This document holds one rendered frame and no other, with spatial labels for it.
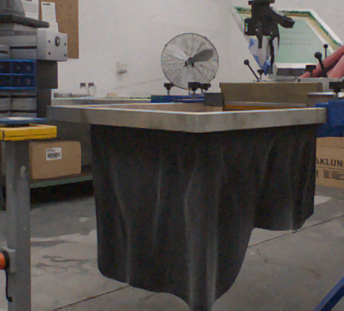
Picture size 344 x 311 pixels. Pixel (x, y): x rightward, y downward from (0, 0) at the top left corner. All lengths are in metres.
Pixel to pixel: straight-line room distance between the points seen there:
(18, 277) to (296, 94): 0.90
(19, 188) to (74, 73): 4.49
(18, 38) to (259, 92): 0.76
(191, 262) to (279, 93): 0.64
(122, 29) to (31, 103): 4.43
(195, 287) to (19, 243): 0.41
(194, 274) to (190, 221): 0.12
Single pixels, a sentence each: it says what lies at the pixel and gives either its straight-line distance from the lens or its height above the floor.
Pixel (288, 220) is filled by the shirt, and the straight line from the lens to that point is 1.51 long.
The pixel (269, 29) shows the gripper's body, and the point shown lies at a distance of 1.75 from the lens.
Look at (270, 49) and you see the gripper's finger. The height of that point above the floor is 1.16.
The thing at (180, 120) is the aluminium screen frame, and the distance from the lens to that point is 1.14.
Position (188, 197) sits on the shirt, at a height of 0.79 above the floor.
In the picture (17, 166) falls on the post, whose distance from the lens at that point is 1.33.
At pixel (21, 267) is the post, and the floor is 0.63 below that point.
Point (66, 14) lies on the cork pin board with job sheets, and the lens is 5.77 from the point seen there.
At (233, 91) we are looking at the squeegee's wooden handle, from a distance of 1.82.
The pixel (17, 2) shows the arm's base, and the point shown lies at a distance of 1.89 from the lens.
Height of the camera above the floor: 1.05
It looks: 3 degrees down
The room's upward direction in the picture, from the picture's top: straight up
